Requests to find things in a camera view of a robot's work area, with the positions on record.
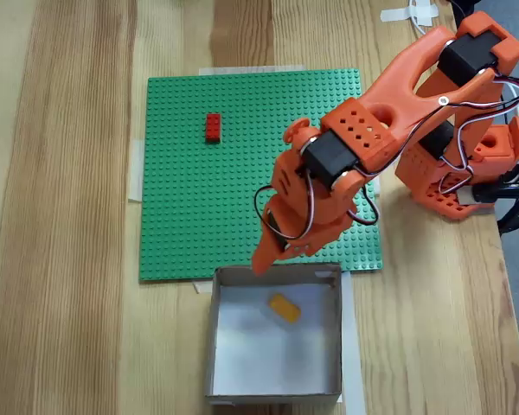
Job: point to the yellow lego block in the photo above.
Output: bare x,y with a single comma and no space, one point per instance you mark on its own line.
284,308

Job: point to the open cardboard box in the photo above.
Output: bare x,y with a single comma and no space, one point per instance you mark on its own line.
251,354

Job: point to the green lego baseplate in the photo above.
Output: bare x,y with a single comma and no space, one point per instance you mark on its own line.
177,194

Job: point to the red lego block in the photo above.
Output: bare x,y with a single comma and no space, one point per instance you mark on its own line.
213,128

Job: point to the masking tape strip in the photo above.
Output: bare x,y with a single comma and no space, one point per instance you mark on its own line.
377,190
251,70
200,286
428,10
393,15
135,173
354,346

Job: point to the black table clamp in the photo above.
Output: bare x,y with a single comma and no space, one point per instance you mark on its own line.
514,216

